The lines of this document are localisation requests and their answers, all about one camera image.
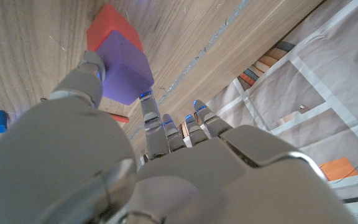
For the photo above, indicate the purple magnetic block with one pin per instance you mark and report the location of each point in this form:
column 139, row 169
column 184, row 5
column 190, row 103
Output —
column 126, row 68

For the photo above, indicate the red magnetic block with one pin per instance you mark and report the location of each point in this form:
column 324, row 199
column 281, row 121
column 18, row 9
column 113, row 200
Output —
column 109, row 25

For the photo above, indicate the printed bookshelf backdrop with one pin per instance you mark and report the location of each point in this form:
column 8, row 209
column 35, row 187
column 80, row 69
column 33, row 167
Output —
column 322, row 77

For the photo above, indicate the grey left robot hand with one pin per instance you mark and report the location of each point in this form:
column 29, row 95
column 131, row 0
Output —
column 197, row 180

